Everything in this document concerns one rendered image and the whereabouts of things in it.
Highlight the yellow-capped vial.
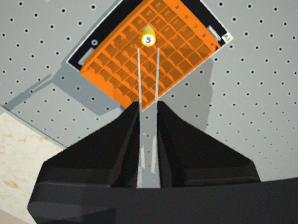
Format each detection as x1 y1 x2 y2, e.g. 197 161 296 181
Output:
142 25 156 46

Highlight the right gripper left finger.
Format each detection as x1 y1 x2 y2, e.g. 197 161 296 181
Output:
35 101 140 188

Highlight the orange tube rack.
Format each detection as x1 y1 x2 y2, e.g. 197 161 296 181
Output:
79 0 221 111

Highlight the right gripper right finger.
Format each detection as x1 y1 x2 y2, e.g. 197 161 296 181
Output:
157 101 261 188

